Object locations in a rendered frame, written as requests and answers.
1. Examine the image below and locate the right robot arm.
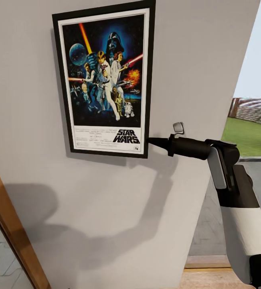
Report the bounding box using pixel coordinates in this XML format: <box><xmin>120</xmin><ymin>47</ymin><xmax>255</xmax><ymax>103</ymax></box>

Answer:
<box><xmin>146</xmin><ymin>122</ymin><xmax>261</xmax><ymax>289</ymax></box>

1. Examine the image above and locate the poster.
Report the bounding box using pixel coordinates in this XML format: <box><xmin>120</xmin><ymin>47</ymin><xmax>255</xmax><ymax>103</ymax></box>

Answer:
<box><xmin>52</xmin><ymin>0</ymin><xmax>156</xmax><ymax>159</ymax></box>

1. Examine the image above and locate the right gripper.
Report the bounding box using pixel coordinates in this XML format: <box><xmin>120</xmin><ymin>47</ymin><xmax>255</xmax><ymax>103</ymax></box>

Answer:
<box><xmin>146</xmin><ymin>134</ymin><xmax>197</xmax><ymax>157</ymax></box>

